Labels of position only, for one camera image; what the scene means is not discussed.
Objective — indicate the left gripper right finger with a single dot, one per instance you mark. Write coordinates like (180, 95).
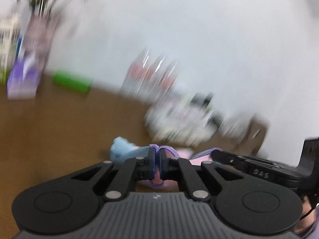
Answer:
(168, 165)

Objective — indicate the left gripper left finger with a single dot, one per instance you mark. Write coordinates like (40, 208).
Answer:
(146, 165)

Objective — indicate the pink blue purple mesh vest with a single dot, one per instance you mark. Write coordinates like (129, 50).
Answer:
(122, 150)

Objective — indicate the folded white frilly garment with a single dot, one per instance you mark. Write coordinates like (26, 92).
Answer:
(179, 122)

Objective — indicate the brown cardboard box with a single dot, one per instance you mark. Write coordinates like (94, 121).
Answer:
(251, 142)

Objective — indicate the left plastic water bottle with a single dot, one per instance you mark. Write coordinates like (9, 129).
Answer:
(135, 74)

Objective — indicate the plastic water bottle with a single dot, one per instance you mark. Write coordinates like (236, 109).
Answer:
(152, 79)
(135, 74)
(168, 78)

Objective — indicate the right plastic water bottle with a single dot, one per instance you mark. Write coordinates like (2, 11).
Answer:
(168, 78)

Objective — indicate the middle plastic water bottle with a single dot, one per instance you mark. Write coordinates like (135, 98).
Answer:
(152, 79)

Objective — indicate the green rectangular case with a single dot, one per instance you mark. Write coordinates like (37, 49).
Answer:
(71, 82)

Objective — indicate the purple tissue pack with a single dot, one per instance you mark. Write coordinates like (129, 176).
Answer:
(23, 80)

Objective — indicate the purple fuzzy vase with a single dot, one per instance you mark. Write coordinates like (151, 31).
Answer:
(38, 38)

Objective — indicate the white milk carton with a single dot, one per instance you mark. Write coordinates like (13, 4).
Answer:
(10, 33)

